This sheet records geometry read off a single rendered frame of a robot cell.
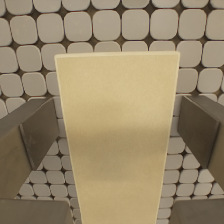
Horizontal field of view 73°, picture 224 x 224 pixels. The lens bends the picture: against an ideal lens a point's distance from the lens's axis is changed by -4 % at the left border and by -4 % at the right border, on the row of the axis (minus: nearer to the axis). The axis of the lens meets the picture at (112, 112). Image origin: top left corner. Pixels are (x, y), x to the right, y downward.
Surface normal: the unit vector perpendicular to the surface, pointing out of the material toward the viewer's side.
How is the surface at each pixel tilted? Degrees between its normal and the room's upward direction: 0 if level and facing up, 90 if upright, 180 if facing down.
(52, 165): 0
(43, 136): 90
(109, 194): 0
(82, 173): 0
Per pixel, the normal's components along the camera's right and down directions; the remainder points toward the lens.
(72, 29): -0.02, 0.39
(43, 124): 1.00, -0.02
